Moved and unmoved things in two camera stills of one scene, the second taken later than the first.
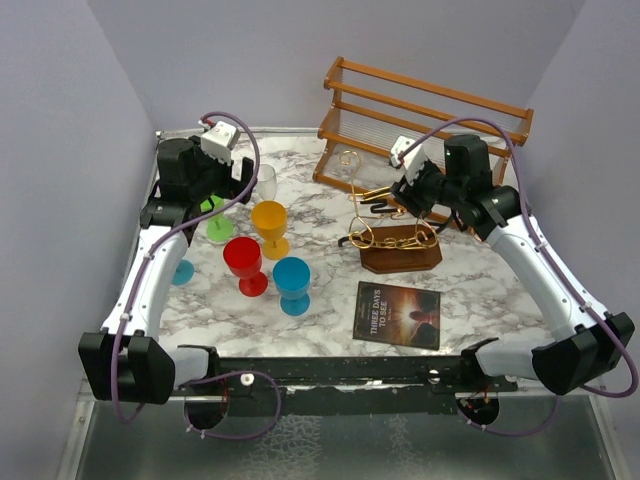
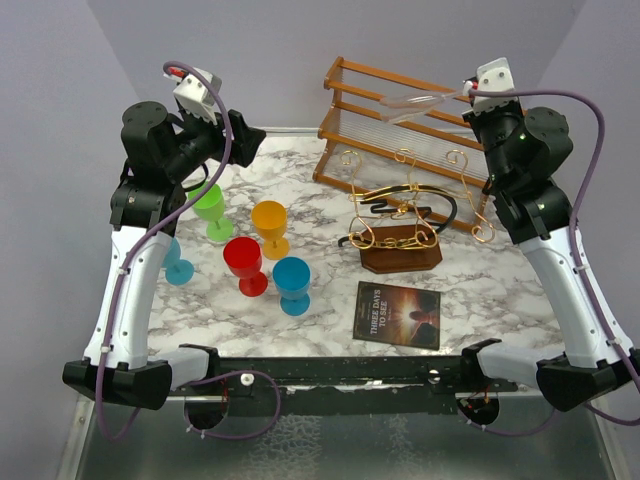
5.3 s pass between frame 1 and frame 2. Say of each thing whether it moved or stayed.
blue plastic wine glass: stayed
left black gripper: moved
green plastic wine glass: stayed
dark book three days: stayed
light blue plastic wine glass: stayed
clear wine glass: moved
